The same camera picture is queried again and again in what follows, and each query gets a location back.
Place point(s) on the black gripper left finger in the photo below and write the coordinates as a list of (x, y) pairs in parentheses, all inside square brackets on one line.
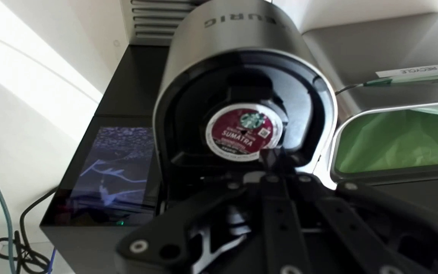
[(189, 223)]

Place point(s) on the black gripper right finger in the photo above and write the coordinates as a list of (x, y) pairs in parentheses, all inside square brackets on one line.
[(361, 229)]

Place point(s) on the silver metal countertop bin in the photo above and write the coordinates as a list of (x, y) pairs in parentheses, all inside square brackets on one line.
[(380, 46)]

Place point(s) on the black silver Keurig coffeemaker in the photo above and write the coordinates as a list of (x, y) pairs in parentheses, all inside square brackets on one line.
[(239, 46)]

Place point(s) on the maroon-lidded coffee pod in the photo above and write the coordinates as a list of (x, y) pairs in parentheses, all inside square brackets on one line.
[(239, 133)]

